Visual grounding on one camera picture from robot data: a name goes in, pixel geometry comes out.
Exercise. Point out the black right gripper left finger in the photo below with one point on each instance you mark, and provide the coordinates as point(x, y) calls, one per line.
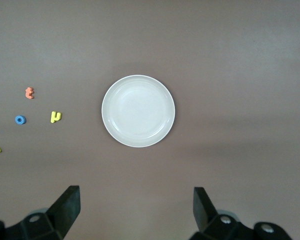
point(68, 210)

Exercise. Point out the yellow foam letter h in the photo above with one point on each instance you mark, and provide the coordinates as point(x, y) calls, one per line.
point(52, 117)

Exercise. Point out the orange foam letter t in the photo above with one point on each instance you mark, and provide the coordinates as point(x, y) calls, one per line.
point(29, 93)

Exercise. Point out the beige brown plate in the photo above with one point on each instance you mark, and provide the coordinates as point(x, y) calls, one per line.
point(138, 111)

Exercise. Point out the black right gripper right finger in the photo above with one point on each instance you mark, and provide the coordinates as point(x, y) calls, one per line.
point(203, 212)

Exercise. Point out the blue foam letter o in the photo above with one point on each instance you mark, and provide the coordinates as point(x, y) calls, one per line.
point(16, 119)

